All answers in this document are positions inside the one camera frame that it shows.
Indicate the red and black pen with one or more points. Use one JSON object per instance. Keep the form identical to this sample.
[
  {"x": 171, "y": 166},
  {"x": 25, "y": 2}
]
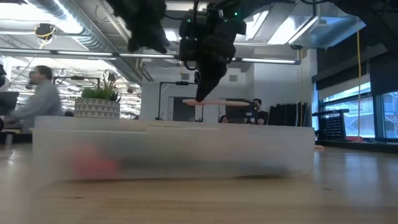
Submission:
[{"x": 93, "y": 163}]

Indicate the black folded panels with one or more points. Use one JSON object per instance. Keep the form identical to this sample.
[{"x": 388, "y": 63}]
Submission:
[{"x": 287, "y": 114}]

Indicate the clear plastic pencil box base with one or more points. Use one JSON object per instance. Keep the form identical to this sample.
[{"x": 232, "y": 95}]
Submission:
[{"x": 186, "y": 146}]

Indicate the dark computer monitor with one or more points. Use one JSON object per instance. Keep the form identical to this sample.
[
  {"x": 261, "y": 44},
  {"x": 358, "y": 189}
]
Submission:
[{"x": 7, "y": 102}]

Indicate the long ceiling light bar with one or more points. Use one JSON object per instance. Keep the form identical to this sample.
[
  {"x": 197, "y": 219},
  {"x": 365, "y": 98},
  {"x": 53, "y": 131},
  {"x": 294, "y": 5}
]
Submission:
[{"x": 93, "y": 53}]

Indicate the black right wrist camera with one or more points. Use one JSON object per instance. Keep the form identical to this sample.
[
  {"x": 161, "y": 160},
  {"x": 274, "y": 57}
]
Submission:
[{"x": 188, "y": 40}]

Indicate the black tube stand frame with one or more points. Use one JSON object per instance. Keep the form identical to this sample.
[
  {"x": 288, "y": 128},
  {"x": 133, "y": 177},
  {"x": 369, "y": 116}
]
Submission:
[{"x": 160, "y": 99}]

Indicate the wooden pencil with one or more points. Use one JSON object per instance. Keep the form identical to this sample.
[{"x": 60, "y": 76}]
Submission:
[{"x": 224, "y": 102}]

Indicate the person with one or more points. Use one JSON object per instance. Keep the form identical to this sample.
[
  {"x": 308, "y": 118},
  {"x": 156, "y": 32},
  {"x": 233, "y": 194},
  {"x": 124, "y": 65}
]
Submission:
[
  {"x": 224, "y": 119},
  {"x": 43, "y": 99},
  {"x": 260, "y": 113}
]

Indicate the black perforated cart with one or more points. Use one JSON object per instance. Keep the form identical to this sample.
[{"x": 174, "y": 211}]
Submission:
[{"x": 332, "y": 124}]

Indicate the round black ceiling device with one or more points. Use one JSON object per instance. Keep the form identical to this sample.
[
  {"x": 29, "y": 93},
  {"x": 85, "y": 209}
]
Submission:
[{"x": 45, "y": 31}]

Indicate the green plant in patterned pot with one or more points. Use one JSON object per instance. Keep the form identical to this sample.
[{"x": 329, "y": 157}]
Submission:
[{"x": 98, "y": 105}]

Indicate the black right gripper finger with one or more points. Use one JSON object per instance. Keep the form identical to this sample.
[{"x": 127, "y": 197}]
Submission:
[
  {"x": 206, "y": 82},
  {"x": 222, "y": 74}
]

